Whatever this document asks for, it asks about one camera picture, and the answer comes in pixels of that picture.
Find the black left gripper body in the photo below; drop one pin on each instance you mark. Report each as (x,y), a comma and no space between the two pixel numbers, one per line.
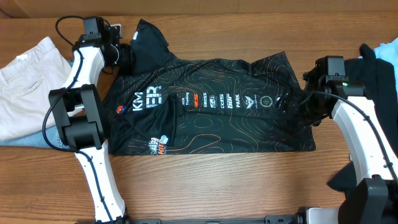
(120,56)

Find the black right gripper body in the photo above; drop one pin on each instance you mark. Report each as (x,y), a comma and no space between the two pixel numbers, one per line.
(316,109)

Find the black printed cycling jersey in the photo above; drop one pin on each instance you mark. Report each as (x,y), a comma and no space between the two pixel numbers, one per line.
(162,104)

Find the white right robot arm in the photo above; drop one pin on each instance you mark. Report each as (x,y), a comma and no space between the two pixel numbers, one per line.
(374,200)

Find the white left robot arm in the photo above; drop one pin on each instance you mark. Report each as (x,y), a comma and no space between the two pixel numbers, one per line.
(81,118)

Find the black garment pile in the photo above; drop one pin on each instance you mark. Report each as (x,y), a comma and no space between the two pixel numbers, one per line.
(379,87)

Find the light blue garment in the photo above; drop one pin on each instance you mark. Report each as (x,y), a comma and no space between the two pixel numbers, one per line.
(385,51)

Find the beige folded trousers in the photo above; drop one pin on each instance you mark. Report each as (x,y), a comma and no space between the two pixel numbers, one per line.
(25,86)

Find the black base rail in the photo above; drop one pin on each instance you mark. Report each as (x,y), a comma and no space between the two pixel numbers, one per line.
(217,219)

